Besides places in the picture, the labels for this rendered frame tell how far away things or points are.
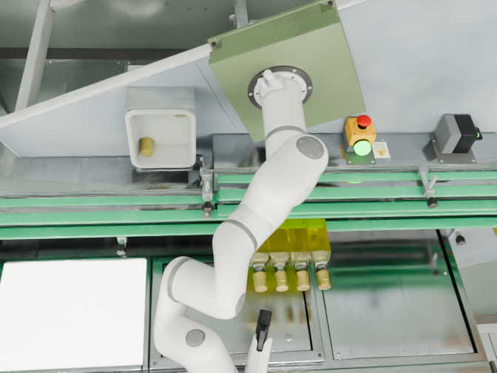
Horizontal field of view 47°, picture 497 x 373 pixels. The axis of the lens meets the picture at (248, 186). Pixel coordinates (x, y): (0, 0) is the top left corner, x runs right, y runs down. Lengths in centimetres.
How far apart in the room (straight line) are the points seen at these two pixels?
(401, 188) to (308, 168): 57
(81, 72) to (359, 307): 132
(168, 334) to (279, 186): 35
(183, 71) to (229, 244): 56
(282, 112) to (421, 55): 43
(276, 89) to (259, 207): 35
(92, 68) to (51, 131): 68
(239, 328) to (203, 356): 54
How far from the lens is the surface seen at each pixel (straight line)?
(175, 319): 112
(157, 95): 145
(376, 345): 169
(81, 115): 158
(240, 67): 131
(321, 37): 128
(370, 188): 158
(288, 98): 129
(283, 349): 159
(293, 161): 108
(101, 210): 161
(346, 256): 180
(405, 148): 168
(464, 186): 168
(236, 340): 159
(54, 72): 228
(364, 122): 157
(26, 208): 165
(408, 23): 144
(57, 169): 169
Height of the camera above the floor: 181
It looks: 36 degrees down
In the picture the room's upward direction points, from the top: 175 degrees clockwise
